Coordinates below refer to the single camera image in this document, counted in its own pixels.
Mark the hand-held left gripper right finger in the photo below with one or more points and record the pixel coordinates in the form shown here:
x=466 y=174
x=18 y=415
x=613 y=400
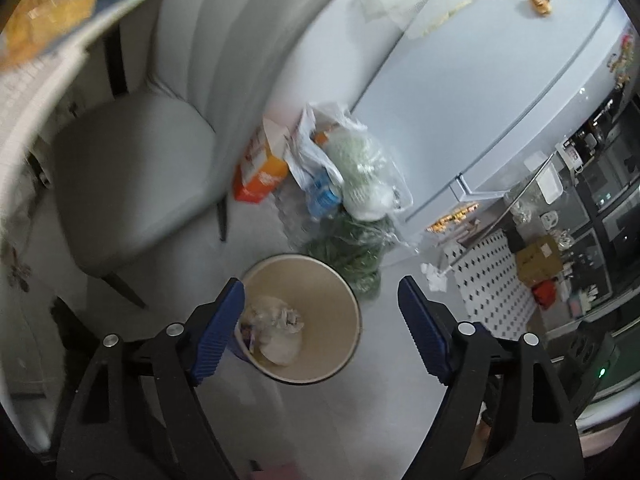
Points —
x=425 y=330

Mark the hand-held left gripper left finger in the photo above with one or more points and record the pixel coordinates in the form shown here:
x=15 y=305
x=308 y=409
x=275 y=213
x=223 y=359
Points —
x=217 y=330

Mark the large white tissue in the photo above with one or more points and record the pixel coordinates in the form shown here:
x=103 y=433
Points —
x=280 y=337

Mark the beige trash bin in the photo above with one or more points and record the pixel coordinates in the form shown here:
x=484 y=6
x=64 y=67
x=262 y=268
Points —
x=330 y=310

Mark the white paper scraps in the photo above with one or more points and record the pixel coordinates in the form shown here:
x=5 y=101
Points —
x=435 y=275

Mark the white pegboard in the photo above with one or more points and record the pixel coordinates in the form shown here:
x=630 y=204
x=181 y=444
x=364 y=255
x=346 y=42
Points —
x=490 y=285

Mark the bag of green vegetables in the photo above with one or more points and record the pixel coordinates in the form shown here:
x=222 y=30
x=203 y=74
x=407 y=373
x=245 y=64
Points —
x=355 y=250

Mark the red bag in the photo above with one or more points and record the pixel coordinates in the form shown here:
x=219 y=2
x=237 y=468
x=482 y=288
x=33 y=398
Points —
x=545 y=294

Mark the brown cardboard box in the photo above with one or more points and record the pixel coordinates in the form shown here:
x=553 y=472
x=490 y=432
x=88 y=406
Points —
x=540 y=260

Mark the orange carton box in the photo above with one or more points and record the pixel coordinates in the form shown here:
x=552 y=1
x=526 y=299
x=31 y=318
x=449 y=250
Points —
x=260 y=170

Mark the white mug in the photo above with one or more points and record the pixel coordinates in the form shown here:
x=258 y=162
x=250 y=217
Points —
x=550 y=220

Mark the blue label water bottle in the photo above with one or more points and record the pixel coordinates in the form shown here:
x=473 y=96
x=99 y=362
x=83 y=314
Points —
x=322 y=195

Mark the black device green light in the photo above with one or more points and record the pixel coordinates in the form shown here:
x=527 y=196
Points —
x=595 y=360

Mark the white plastic bag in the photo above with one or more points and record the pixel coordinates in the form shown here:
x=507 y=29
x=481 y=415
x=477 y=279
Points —
x=360 y=170

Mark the white tray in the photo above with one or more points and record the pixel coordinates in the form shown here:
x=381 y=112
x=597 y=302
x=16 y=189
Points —
x=550 y=185

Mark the grey upholstered chair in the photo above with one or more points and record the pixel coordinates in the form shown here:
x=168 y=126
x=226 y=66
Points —
x=165 y=135

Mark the dark glass cabinet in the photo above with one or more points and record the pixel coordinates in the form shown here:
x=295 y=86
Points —
x=605 y=200

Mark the white refrigerator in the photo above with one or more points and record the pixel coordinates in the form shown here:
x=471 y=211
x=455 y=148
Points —
x=480 y=85

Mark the patterned beige tablecloth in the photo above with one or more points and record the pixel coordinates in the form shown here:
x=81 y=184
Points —
x=20 y=90

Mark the cluster of fridge magnets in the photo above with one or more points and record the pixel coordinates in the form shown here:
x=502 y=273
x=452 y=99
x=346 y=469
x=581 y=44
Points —
x=620 y=57

